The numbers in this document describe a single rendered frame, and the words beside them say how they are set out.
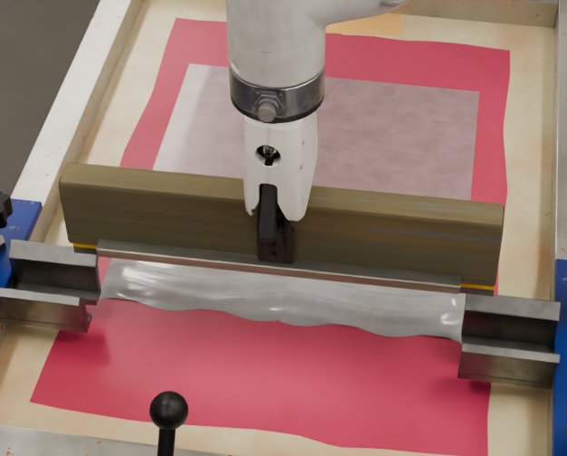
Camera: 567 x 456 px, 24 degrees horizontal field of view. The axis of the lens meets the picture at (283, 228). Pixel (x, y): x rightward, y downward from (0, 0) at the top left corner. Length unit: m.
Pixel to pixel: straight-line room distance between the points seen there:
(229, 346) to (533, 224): 0.35
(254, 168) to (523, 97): 0.56
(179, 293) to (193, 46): 0.41
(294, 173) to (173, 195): 0.13
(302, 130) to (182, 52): 0.57
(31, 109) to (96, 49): 1.54
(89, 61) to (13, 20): 1.85
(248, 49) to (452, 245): 0.26
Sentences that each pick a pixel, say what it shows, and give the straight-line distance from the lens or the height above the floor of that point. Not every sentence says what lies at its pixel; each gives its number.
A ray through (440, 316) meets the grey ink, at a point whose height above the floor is 0.96.
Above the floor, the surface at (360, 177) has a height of 0.95.
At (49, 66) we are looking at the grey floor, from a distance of 3.20.
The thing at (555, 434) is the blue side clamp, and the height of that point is 1.00.
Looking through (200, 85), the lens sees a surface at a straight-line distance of 1.53.
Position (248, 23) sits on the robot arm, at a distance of 0.97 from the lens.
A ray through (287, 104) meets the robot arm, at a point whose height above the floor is 1.26.
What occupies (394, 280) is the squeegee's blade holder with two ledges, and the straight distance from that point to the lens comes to 1.14.
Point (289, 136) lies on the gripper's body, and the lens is 1.02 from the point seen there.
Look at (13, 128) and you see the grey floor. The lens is 3.03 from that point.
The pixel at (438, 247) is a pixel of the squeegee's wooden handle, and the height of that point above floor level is 1.11.
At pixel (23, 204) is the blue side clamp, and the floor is 1.00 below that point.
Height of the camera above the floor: 1.89
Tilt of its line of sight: 44 degrees down
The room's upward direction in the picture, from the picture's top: straight up
